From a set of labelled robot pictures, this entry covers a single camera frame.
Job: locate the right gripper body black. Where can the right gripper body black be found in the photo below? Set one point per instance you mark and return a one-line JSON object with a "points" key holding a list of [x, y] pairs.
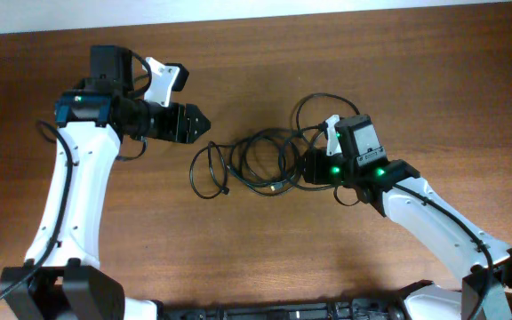
{"points": [[327, 169]]}

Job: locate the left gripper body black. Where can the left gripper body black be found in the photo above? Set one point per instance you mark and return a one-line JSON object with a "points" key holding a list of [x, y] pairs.
{"points": [[166, 124]]}

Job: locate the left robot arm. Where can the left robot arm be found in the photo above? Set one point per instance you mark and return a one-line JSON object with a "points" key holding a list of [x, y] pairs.
{"points": [[61, 277]]}

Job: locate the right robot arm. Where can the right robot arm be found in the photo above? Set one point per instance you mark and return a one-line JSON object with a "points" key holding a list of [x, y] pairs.
{"points": [[354, 158]]}

